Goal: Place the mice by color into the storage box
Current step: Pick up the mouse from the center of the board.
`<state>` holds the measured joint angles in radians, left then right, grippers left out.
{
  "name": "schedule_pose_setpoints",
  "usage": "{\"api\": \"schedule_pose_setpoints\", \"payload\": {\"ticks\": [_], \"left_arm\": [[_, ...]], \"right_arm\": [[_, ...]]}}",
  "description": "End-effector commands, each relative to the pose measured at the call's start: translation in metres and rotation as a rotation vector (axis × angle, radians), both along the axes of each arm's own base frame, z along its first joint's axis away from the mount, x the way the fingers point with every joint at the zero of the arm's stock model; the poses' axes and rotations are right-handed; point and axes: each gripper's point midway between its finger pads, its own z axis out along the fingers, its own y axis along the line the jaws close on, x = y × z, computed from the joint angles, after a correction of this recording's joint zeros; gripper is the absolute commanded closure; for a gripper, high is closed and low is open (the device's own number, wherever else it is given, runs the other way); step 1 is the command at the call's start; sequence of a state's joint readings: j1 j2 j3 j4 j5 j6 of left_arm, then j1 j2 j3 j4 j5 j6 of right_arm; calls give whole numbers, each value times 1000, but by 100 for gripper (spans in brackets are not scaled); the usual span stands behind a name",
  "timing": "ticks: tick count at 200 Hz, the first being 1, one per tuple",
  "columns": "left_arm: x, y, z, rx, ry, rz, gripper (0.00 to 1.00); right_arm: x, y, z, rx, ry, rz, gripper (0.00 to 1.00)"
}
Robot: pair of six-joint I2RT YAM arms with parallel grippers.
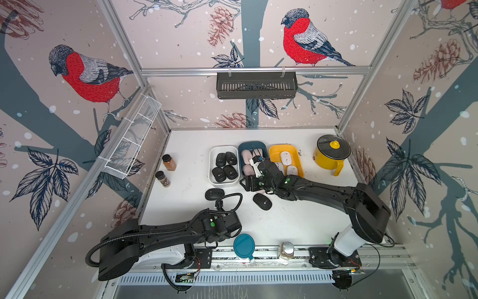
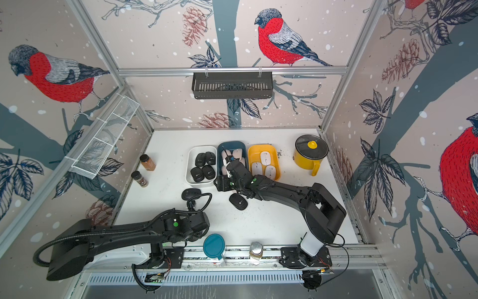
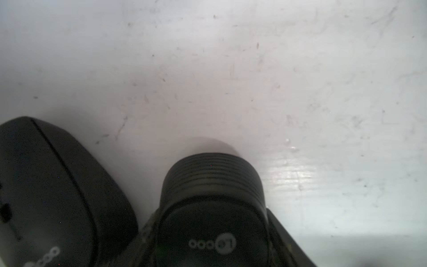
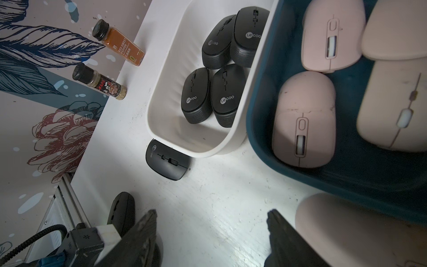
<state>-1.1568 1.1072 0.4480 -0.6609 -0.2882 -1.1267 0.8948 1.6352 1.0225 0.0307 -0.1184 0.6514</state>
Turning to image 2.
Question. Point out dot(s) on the yellow storage box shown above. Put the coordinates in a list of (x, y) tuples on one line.
[(254, 156)]

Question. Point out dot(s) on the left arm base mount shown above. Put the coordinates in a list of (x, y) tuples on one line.
[(160, 258)]

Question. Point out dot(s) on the teal storage box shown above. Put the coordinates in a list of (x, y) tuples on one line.
[(229, 146)]

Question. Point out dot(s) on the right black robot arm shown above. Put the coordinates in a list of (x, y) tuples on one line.
[(322, 212)]

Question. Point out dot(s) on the small glass jar silver lid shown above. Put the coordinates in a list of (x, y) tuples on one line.
[(256, 250)]

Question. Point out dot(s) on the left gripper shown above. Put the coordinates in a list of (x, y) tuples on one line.
[(200, 236)]

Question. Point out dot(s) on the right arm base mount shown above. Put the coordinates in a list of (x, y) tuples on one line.
[(296, 258)]

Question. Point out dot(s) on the white wire mesh shelf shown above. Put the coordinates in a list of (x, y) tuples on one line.
[(94, 156)]

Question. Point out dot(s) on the dark spice bottle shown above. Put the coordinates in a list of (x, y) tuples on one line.
[(140, 179)]

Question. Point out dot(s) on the black mouse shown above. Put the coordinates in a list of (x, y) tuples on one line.
[(238, 201), (210, 158), (200, 160), (197, 174), (208, 172), (190, 193)]

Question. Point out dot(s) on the black hanging wire basket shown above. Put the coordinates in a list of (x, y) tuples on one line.
[(232, 85)]

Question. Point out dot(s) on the white mouse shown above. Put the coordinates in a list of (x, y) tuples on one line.
[(256, 168), (265, 158), (270, 172)]

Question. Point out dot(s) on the yellow pot with black lid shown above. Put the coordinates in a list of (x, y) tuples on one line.
[(310, 150)]

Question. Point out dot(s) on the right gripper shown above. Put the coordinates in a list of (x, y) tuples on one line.
[(223, 180)]

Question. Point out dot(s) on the white storage box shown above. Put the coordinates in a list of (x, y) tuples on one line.
[(191, 164)]

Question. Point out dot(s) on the brown spice bottle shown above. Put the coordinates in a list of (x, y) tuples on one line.
[(147, 162)]

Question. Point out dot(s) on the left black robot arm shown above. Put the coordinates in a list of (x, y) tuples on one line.
[(70, 252)]

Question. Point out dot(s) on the teal round lid container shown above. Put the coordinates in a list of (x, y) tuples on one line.
[(214, 247)]

